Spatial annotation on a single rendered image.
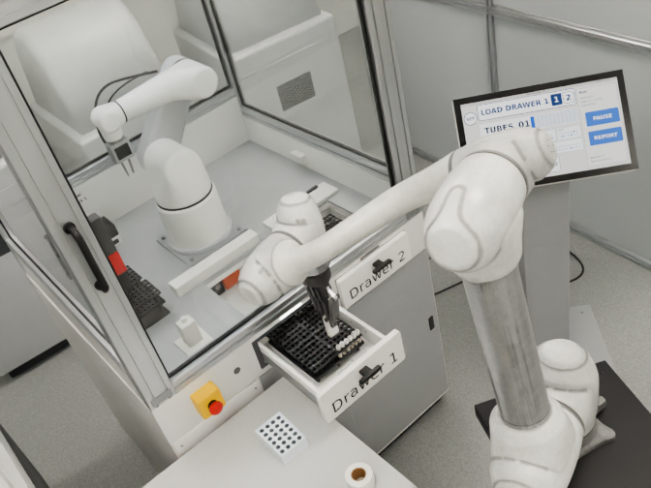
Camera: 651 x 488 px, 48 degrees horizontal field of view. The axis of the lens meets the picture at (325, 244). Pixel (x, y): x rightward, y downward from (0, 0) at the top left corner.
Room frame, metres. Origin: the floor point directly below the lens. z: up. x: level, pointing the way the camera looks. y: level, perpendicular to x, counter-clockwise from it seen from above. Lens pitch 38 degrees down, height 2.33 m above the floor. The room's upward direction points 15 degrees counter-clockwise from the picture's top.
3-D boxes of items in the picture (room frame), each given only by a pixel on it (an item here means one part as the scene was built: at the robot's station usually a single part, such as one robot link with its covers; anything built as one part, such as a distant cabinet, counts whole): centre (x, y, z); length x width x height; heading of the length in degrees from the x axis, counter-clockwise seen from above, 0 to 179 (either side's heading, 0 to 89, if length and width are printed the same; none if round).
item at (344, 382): (1.29, 0.00, 0.87); 0.29 x 0.02 x 0.11; 121
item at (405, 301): (1.97, 0.35, 0.40); 1.03 x 0.95 x 0.80; 121
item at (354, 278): (1.69, -0.13, 0.87); 0.29 x 0.02 x 0.11; 121
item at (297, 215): (1.38, 0.05, 1.34); 0.13 x 0.11 x 0.16; 143
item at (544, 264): (1.89, -0.75, 0.51); 0.50 x 0.45 x 1.02; 170
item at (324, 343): (1.46, 0.10, 0.87); 0.22 x 0.18 x 0.06; 31
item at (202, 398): (1.35, 0.42, 0.88); 0.07 x 0.05 x 0.07; 121
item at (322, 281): (1.38, 0.04, 1.15); 0.08 x 0.07 x 0.09; 31
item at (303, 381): (1.47, 0.11, 0.86); 0.40 x 0.26 x 0.06; 31
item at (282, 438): (1.24, 0.25, 0.78); 0.12 x 0.08 x 0.04; 30
